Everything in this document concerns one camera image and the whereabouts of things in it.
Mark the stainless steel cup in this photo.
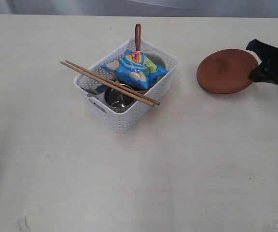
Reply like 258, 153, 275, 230
104, 87, 136, 113

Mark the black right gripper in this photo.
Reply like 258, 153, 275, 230
246, 39, 278, 85

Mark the silver metal fork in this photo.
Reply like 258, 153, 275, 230
80, 86, 98, 94

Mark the brown round plate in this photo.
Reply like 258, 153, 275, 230
196, 49, 258, 94

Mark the white plastic woven basket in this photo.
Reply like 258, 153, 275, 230
73, 38, 179, 133

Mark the brown wooden spoon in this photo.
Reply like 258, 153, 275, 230
135, 24, 141, 51

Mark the blue snack chip bag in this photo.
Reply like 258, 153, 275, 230
101, 50, 168, 90

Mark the pale green ceramic bowl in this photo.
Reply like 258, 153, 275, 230
134, 51, 169, 95

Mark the silver table knife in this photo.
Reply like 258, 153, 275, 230
80, 85, 107, 97

